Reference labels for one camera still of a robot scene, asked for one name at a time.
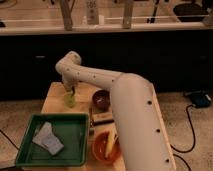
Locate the metal utensil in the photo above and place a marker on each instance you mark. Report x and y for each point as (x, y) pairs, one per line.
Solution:
(91, 128)

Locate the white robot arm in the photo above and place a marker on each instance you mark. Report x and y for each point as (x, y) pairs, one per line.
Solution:
(139, 123)

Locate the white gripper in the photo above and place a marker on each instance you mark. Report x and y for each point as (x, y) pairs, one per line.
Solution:
(69, 84)

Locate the yellow banana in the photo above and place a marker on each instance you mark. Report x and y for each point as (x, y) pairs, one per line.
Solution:
(110, 143)

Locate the green plastic tray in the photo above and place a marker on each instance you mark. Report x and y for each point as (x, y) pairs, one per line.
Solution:
(70, 129)

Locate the orange bowl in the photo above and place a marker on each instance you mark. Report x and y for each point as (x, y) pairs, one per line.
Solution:
(99, 147)

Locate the dark purple bowl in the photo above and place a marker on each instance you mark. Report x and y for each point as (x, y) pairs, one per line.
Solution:
(101, 99)

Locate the grey folded cloth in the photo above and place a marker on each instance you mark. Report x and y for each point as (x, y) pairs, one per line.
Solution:
(45, 138)

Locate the dark blue floor device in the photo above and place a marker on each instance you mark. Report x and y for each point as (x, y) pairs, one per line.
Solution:
(200, 99)

